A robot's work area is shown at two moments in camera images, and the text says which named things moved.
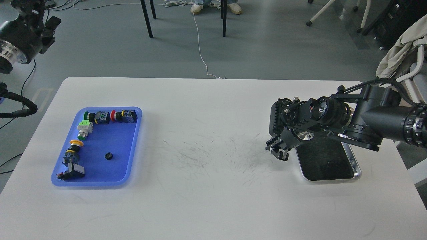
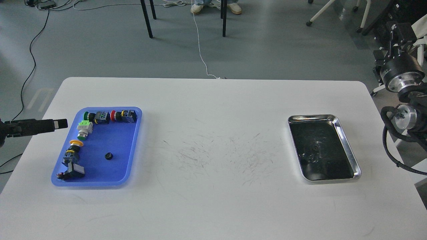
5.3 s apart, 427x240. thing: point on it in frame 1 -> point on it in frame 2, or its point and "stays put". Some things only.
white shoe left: x=196 y=8 stays put
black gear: x=108 y=156 stays put
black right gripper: x=291 y=138 -> x=403 y=70
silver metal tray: x=327 y=159 stays put
